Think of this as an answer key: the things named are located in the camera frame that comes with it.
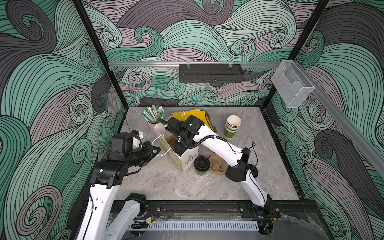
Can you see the black coffee lid stack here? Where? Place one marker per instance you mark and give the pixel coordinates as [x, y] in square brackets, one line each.
[254, 172]

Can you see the green paper coffee cup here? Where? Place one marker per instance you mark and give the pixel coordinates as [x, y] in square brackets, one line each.
[201, 172]

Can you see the stack of green paper cups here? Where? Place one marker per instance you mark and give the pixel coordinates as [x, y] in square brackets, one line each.
[233, 124]

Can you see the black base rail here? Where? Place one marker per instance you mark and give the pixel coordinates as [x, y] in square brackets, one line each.
[245, 209]

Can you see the yellow napkin stack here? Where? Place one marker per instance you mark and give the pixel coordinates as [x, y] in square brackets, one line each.
[182, 116]

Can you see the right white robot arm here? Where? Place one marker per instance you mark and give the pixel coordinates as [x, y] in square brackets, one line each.
[238, 170]

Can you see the brown pulp cup carrier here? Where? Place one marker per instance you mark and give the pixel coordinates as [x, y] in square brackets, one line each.
[218, 166]

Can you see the black wall-mounted tray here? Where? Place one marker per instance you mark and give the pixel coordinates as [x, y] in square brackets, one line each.
[210, 73]

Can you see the brown pulp carrier single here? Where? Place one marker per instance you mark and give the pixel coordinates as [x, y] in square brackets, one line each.
[170, 140]

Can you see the white slotted cable duct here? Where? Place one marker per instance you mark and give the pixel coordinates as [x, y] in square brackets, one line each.
[200, 226]

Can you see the brown cardboard napkin tray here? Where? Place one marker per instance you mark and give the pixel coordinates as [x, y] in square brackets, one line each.
[209, 122]

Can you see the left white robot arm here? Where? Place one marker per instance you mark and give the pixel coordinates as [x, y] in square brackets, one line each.
[127, 151]

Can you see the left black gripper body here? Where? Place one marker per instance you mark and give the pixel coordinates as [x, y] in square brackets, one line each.
[142, 155]

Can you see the white paper takeout bag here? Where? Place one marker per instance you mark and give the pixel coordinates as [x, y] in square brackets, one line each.
[185, 160]

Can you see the clear acrylic wall holder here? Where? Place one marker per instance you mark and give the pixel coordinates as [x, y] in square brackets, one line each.
[292, 83]

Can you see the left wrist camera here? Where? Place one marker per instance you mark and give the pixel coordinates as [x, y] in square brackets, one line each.
[136, 140]

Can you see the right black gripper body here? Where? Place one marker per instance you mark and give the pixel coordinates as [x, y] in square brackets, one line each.
[182, 145]

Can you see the pink cup of stirrers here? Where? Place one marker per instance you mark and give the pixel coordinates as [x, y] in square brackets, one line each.
[152, 114]

